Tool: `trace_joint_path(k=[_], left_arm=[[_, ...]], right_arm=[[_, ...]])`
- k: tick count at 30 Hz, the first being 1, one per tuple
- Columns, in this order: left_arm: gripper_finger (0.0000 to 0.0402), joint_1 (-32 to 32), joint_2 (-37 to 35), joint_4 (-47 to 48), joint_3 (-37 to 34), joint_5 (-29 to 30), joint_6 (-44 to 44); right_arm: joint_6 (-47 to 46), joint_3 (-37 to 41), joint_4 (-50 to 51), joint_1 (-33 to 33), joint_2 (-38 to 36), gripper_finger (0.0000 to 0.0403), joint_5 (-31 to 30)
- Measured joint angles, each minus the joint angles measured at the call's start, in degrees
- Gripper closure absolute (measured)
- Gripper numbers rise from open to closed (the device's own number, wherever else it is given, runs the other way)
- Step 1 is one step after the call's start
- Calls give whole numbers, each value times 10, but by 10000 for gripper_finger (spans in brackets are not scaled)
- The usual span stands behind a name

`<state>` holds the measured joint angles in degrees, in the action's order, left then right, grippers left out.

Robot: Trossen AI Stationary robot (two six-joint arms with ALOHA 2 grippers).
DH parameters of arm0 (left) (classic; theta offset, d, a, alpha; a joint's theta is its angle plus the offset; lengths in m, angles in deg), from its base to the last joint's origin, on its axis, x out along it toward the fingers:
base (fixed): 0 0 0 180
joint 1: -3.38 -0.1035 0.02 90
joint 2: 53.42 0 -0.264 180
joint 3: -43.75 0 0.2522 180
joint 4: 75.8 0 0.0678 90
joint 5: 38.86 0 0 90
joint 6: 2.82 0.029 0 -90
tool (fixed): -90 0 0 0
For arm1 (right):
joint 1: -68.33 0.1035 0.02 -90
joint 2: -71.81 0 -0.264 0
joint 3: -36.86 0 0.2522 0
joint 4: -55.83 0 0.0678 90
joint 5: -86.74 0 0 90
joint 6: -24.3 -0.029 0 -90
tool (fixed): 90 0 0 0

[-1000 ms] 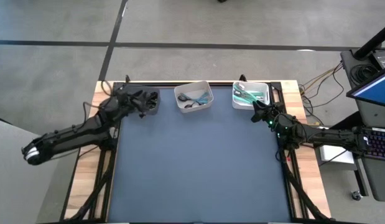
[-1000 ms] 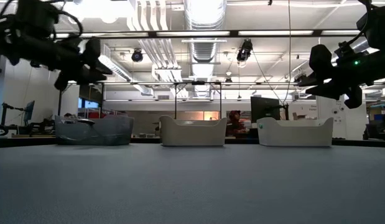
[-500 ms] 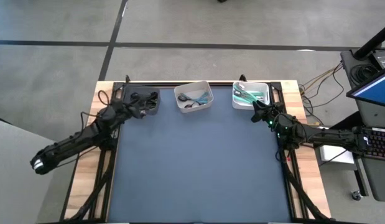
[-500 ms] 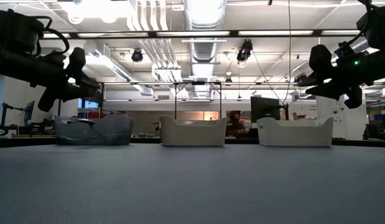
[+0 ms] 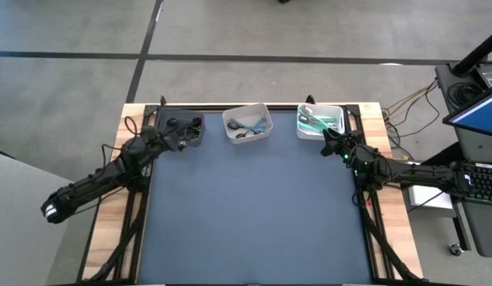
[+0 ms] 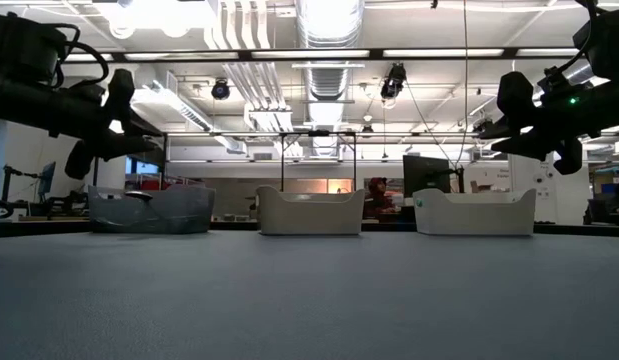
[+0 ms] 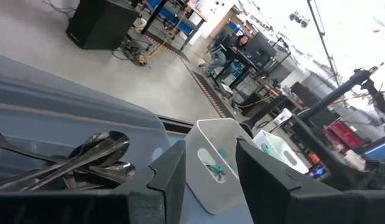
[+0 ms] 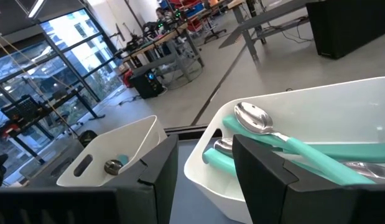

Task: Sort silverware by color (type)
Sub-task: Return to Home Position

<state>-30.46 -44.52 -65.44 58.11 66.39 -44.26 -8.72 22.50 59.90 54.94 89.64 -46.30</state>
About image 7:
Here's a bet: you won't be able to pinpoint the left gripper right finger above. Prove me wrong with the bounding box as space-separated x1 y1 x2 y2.
236 138 385 224

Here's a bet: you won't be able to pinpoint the red storage box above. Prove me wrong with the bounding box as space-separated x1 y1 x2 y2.
324 121 364 150

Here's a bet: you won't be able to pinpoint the striped floor cable cover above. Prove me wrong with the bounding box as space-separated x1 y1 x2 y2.
188 70 233 119

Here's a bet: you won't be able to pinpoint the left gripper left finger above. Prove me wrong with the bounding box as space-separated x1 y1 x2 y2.
0 139 187 224

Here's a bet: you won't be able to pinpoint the grey plastic bin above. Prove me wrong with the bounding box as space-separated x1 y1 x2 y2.
0 51 187 195

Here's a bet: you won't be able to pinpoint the orange object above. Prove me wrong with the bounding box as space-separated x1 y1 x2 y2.
307 152 320 166

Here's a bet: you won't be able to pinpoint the white plastic bin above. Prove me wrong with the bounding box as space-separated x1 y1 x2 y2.
185 118 254 215
253 129 310 174

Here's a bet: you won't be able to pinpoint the computer monitor blue screen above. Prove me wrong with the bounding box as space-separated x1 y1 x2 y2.
364 139 385 161

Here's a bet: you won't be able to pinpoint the large teal-handled silver spoon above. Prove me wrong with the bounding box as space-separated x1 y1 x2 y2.
260 142 273 156

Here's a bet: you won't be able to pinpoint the white box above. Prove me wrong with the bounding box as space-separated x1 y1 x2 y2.
272 108 292 125

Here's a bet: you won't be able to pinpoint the blue workbench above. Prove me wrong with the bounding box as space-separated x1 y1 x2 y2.
142 0 208 41

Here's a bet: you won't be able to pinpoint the person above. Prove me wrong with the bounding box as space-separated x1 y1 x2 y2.
200 33 254 75

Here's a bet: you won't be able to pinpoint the black desktop monitor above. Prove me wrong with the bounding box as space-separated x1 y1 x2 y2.
244 32 277 63

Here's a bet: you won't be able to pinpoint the black equipment case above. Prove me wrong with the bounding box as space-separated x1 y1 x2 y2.
65 0 140 50

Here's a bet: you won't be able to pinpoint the tangled floor cables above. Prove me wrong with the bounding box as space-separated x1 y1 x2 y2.
113 40 155 68

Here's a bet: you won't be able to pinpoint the small teal-handled spoon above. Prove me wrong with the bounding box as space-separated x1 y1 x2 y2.
206 161 226 183

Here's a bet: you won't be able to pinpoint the black slanted pole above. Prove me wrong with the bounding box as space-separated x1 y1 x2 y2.
299 68 372 123

